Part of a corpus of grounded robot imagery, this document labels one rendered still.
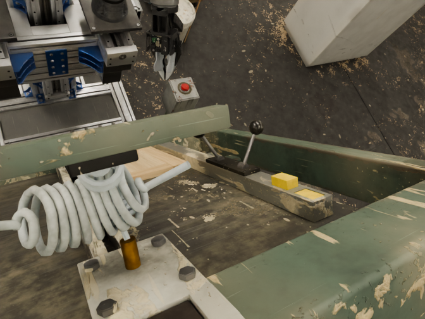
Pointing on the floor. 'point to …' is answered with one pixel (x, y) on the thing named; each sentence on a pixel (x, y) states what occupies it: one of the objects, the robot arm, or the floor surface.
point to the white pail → (186, 16)
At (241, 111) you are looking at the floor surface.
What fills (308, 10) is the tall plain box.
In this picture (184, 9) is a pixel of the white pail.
